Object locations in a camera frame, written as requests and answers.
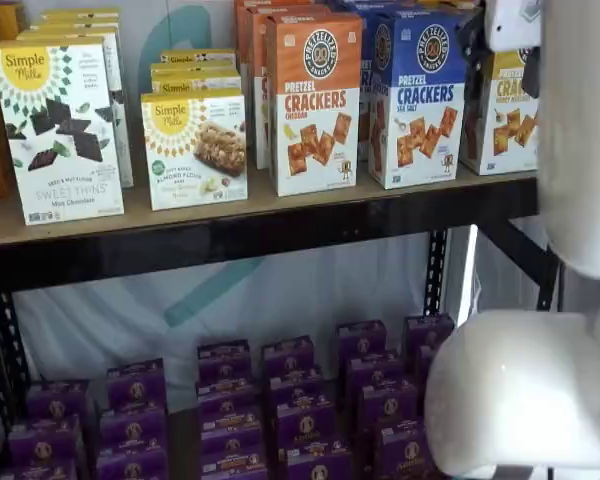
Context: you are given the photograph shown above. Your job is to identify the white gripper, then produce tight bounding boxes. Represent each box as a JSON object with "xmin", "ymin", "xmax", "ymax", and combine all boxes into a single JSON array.
[{"xmin": 457, "ymin": 0, "xmax": 545, "ymax": 99}]

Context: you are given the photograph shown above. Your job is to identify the yellow white pretzel crackers box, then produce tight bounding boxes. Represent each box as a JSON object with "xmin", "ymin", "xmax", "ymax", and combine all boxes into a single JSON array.
[{"xmin": 458, "ymin": 49, "xmax": 541, "ymax": 177}]

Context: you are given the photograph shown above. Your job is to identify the blue white pretzel crackers box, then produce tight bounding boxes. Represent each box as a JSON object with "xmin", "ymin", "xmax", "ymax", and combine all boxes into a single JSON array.
[
  {"xmin": 352, "ymin": 0, "xmax": 461, "ymax": 164},
  {"xmin": 324, "ymin": 0, "xmax": 376, "ymax": 14},
  {"xmin": 367, "ymin": 7, "xmax": 470, "ymax": 190}
]

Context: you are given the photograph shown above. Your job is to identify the orange white pretzel crackers box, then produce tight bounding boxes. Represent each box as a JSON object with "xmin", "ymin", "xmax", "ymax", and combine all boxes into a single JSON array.
[
  {"xmin": 264, "ymin": 9, "xmax": 365, "ymax": 198},
  {"xmin": 233, "ymin": 0, "xmax": 314, "ymax": 151},
  {"xmin": 246, "ymin": 3, "xmax": 331, "ymax": 171}
]

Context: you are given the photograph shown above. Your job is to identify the purple Annie's box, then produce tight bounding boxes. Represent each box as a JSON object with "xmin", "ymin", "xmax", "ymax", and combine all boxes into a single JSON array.
[
  {"xmin": 196, "ymin": 377, "xmax": 257, "ymax": 414},
  {"xmin": 198, "ymin": 407, "xmax": 264, "ymax": 454},
  {"xmin": 343, "ymin": 351, "xmax": 407, "ymax": 390},
  {"xmin": 278, "ymin": 439, "xmax": 355, "ymax": 480},
  {"xmin": 199, "ymin": 447, "xmax": 270, "ymax": 480},
  {"xmin": 336, "ymin": 319, "xmax": 388, "ymax": 357},
  {"xmin": 196, "ymin": 339, "xmax": 252, "ymax": 384},
  {"xmin": 0, "ymin": 458, "xmax": 79, "ymax": 480},
  {"xmin": 26, "ymin": 379, "xmax": 90, "ymax": 421},
  {"xmin": 94, "ymin": 443, "xmax": 171, "ymax": 480},
  {"xmin": 7, "ymin": 415, "xmax": 84, "ymax": 466},
  {"xmin": 413, "ymin": 343, "xmax": 444, "ymax": 389},
  {"xmin": 266, "ymin": 367, "xmax": 327, "ymax": 407},
  {"xmin": 273, "ymin": 399, "xmax": 338, "ymax": 447},
  {"xmin": 355, "ymin": 382, "xmax": 420, "ymax": 427},
  {"xmin": 371, "ymin": 418, "xmax": 436, "ymax": 480},
  {"xmin": 403, "ymin": 312, "xmax": 456, "ymax": 351},
  {"xmin": 260, "ymin": 334, "xmax": 316, "ymax": 375},
  {"xmin": 98, "ymin": 403, "xmax": 170, "ymax": 450},
  {"xmin": 104, "ymin": 357, "xmax": 168, "ymax": 410}
]

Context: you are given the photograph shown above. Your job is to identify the Simple Mills almond bar box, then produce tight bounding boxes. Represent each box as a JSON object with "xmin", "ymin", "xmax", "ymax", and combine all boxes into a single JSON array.
[
  {"xmin": 159, "ymin": 48, "xmax": 238, "ymax": 69},
  {"xmin": 139, "ymin": 89, "xmax": 250, "ymax": 212},
  {"xmin": 149, "ymin": 61, "xmax": 243, "ymax": 97}
]

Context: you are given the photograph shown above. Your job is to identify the brown wooden shelf board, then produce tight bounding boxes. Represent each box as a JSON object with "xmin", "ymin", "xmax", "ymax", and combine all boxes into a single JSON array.
[
  {"xmin": 167, "ymin": 379, "xmax": 201, "ymax": 480},
  {"xmin": 0, "ymin": 162, "xmax": 540, "ymax": 247}
]

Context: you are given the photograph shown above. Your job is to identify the Simple Mills Sweet Thins box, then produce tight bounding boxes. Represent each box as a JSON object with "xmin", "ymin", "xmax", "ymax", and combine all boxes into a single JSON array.
[
  {"xmin": 0, "ymin": 35, "xmax": 126, "ymax": 227},
  {"xmin": 15, "ymin": 28, "xmax": 135, "ymax": 190},
  {"xmin": 28, "ymin": 18, "xmax": 122, "ymax": 36},
  {"xmin": 39, "ymin": 6, "xmax": 122, "ymax": 24}
]

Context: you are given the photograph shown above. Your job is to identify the yellow snack box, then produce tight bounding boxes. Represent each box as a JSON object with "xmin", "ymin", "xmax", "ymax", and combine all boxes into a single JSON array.
[{"xmin": 0, "ymin": 0, "xmax": 27, "ymax": 46}]

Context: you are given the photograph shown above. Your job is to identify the black metal shelving rack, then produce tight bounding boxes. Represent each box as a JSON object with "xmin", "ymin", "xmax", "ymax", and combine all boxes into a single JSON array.
[{"xmin": 0, "ymin": 177, "xmax": 564, "ymax": 480}]

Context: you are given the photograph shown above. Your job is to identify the white backdrop sheet teal logo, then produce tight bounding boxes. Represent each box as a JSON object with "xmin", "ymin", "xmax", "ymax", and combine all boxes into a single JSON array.
[{"xmin": 12, "ymin": 0, "xmax": 481, "ymax": 401}]

